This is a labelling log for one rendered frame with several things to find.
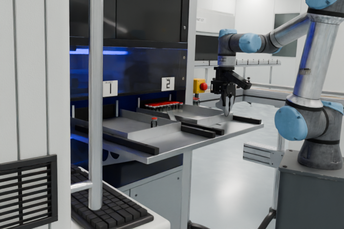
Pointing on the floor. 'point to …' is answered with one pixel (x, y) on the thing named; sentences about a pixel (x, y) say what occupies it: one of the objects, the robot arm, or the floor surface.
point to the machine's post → (186, 95)
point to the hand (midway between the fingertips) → (228, 114)
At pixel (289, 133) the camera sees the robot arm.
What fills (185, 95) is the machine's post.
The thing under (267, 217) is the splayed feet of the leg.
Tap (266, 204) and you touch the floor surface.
